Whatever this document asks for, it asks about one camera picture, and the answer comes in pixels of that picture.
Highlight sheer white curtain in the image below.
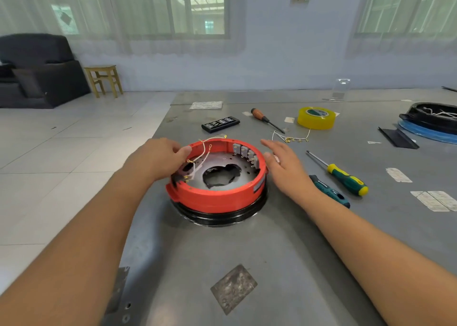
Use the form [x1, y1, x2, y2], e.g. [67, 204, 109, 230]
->
[346, 0, 457, 58]
[0, 0, 247, 55]

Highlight red round appliance base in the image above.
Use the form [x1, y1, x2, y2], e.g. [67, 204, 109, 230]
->
[166, 137, 269, 227]

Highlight black remote control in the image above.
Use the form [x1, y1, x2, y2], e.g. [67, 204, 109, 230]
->
[201, 116, 241, 134]

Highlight black round appliance part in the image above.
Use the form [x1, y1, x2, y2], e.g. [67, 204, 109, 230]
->
[403, 102, 457, 134]

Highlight white paper sheet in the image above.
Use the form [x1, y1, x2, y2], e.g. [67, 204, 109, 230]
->
[189, 101, 224, 110]

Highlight black flat plate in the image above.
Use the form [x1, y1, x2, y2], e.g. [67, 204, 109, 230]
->
[378, 127, 420, 149]

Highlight person's right forearm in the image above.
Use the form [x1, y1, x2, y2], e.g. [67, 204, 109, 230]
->
[296, 190, 457, 326]

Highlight narrow white tape strip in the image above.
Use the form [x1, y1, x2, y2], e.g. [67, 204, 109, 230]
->
[386, 167, 414, 183]

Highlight wide white tape strips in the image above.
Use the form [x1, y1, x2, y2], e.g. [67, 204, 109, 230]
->
[410, 190, 457, 212]

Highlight black armchair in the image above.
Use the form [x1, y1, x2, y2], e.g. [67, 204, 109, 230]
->
[0, 34, 91, 109]

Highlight blue ring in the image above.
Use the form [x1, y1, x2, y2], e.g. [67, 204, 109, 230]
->
[397, 119, 457, 145]

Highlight green yellow handle screwdriver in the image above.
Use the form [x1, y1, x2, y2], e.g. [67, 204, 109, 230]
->
[306, 149, 370, 198]

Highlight person's left forearm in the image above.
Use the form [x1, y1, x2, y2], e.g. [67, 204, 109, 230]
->
[0, 171, 154, 326]

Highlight person's right hand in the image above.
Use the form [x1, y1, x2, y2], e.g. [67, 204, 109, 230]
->
[259, 138, 318, 203]

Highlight small wooden stool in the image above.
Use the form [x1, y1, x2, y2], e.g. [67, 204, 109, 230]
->
[84, 65, 124, 99]

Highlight teal handle screwdriver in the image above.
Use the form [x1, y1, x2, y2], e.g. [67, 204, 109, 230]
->
[309, 174, 351, 209]

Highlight person's left hand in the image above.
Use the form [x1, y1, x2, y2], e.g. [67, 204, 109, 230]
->
[123, 137, 194, 188]

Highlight yellow tape roll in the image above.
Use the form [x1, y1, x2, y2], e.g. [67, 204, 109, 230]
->
[297, 107, 338, 130]

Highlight large barred window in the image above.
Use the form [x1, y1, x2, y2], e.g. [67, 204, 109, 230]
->
[357, 0, 457, 36]
[50, 0, 229, 38]

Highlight orange handle screwdriver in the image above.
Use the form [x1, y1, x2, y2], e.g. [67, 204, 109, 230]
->
[250, 108, 286, 135]

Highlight grey metal table bracket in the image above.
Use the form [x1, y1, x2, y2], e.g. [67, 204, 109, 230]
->
[103, 267, 131, 326]

